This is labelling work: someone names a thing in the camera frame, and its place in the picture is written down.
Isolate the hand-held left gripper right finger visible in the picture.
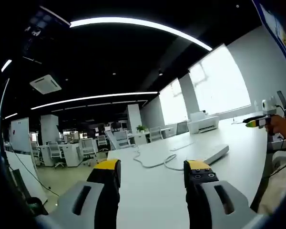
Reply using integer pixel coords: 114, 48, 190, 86
183, 159, 269, 229

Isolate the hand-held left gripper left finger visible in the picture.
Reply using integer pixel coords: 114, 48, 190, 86
35, 159, 122, 229

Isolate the white power strip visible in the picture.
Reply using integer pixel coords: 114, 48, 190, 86
185, 144, 230, 166

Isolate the white power strip cable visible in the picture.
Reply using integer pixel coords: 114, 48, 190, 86
133, 144, 185, 171

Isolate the person's right hand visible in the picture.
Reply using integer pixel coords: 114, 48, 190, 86
264, 116, 286, 141

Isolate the leaning white panel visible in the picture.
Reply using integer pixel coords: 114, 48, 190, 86
104, 130, 119, 151

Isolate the white table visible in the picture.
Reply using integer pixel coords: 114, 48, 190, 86
106, 118, 270, 229

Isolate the bright window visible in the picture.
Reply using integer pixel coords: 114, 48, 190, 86
158, 78, 189, 126
189, 44, 252, 117

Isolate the white printer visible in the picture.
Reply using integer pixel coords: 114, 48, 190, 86
187, 112, 220, 135

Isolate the group of white office chairs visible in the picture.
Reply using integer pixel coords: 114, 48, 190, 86
31, 120, 189, 167

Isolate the person's cream shirt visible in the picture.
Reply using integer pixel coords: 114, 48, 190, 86
257, 152, 286, 215

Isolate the black bin with green bag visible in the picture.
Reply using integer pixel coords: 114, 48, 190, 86
26, 197, 50, 217

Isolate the long straight ceiling light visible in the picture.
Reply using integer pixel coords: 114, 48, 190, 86
30, 91, 158, 111

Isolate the white whiteboard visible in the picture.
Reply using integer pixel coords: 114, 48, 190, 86
10, 117, 31, 153

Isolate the white ceiling air conditioner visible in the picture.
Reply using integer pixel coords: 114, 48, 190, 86
30, 74, 62, 95

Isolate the long curved ceiling light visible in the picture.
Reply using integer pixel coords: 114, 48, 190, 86
70, 17, 213, 52

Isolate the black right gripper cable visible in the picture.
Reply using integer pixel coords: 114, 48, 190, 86
275, 104, 286, 117

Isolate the black chest device cable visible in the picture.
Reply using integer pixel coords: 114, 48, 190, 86
262, 156, 286, 179

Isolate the blue and white wall poster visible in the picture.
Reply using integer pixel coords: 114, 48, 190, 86
252, 0, 286, 59

